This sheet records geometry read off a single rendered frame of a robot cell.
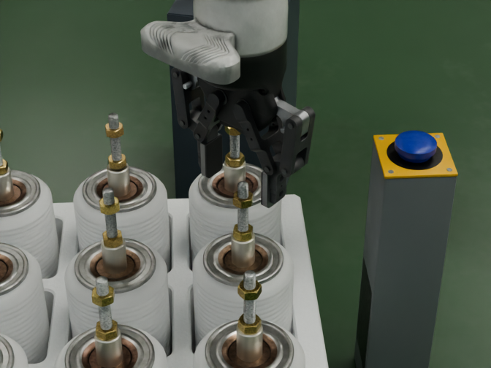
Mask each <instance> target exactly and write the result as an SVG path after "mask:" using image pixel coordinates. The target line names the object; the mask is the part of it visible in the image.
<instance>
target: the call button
mask: <svg viewBox="0 0 491 368"><path fill-rule="evenodd" d="M436 148H437V142H436V140H435V138H434V137H432V136H431V135H429V134H428V133H425V132H423V131H405V132H403V133H401V134H399V135H397V137H396V138H395V150H396V151H397V153H398V155H399V156H400V157H401V158H402V159H403V160H405V161H408V162H412V163H422V162H425V161H427V160H429V159H430V157H431V156H433V155H434V154H435V152H436Z"/></svg>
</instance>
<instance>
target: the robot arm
mask: <svg viewBox="0 0 491 368"><path fill-rule="evenodd" d="M193 13H194V19H193V20H191V21H187V22H172V21H153V22H151V23H149V24H147V25H146V26H144V27H143V28H142V29H141V31H140V33H141V44H142V51H143V52H144V53H146V54H148V55H149V56H151V57H153V58H155V59H158V60H160V61H162V62H164V63H166V64H169V65H170V66H173V67H174V68H173V69H172V70H171V74H172V84H173V89H174V95H175V105H176V110H177V117H178V123H179V125H180V126H181V127H182V128H183V129H187V128H189V129H191V130H192V131H193V134H194V138H195V139H196V140H197V146H198V156H199V157H198V163H199V166H200V168H201V173H202V175H203V176H205V177H207V178H211V177H212V176H213V175H215V174H216V173H218V172H220V171H221V169H222V166H223V147H222V134H220V133H218V131H219V130H221V127H222V126H223V125H224V126H227V127H232V128H234V129H236V130H237V131H239V132H240V133H241V134H244V135H245V138H246V140H247V142H248V145H249V147H250V149H251V150H252V151H254V152H256V154H257V155H258V158H259V161H260V164H261V165H262V169H263V172H262V176H261V205H263V206H265V207H267V208H271V207H272V206H273V205H274V204H276V203H277V202H279V201H280V200H281V199H282V198H284V197H285V195H286V178H287V177H290V176H291V175H293V174H294V173H295V172H296V171H298V170H299V169H301V168H302V167H303V166H305V165H306V164H307V163H308V158H309V153H310V148H311V139H312V134H313V126H314V121H315V116H316V115H315V112H314V110H313V109H312V108H311V107H308V106H307V107H304V108H303V109H301V110H299V109H297V108H296V107H293V106H292V105H290V104H288V103H286V97H285V95H284V93H283V88H282V82H283V77H284V75H285V71H286V64H287V33H288V0H193ZM204 95H205V98H206V104H205V99H204ZM190 103H191V105H192V110H190V109H189V104H190ZM267 126H269V130H268V132H267V133H266V134H264V135H262V136H260V134H259V132H260V131H261V130H263V129H265V128H266V127H267ZM271 145H272V146H273V150H274V152H275V156H273V157H272V154H271V152H270V146H271Z"/></svg>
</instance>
